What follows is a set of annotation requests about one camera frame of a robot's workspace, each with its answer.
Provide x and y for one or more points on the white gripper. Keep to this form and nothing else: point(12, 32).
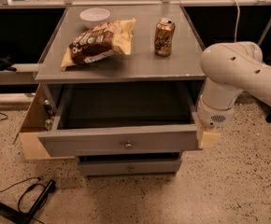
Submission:
point(212, 116)

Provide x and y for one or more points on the grey top drawer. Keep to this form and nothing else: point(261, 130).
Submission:
point(100, 120)

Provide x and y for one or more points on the grey drawer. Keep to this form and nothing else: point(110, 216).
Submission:
point(129, 167)
point(100, 120)

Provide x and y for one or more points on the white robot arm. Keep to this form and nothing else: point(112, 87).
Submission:
point(230, 69)

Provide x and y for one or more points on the grey drawer cabinet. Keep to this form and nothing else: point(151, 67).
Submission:
point(143, 68)

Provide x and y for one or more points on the grey bottom drawer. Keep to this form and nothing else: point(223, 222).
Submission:
point(129, 167)

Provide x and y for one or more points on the orange soda can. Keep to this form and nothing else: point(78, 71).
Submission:
point(164, 32)

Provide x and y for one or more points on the brown yellow chip bag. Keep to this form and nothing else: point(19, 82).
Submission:
point(100, 42)

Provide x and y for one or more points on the can behind cabinet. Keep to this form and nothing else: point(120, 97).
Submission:
point(48, 124)

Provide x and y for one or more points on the white bowl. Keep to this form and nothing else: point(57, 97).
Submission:
point(94, 16)

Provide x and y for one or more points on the plywood board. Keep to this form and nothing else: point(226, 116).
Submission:
point(34, 124)

